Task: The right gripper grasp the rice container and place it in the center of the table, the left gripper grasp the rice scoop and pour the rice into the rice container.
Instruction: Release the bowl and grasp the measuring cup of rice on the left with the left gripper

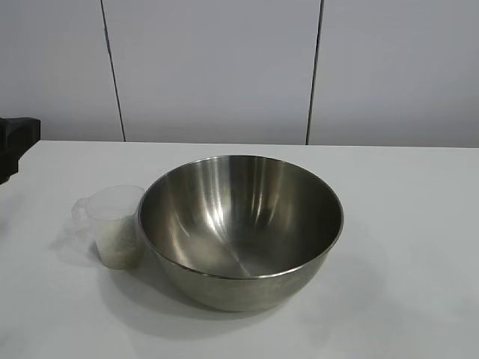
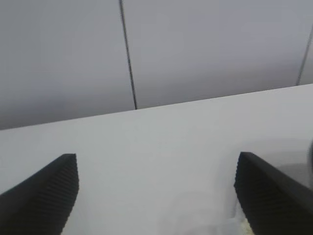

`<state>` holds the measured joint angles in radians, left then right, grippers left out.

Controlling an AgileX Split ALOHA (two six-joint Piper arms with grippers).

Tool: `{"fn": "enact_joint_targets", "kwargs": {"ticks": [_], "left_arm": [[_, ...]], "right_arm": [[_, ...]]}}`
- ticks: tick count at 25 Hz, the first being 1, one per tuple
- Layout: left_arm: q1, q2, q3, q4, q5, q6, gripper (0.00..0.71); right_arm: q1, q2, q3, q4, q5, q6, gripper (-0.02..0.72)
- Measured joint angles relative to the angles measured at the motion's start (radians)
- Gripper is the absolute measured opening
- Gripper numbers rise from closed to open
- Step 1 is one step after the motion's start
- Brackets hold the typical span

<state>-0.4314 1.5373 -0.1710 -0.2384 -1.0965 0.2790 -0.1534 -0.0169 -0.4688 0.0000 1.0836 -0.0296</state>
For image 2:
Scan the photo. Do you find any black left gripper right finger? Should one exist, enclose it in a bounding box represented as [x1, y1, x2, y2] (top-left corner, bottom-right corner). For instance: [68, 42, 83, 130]
[234, 151, 313, 235]

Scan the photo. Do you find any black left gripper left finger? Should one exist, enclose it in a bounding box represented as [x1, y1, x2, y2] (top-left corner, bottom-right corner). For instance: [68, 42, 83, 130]
[0, 153, 80, 235]

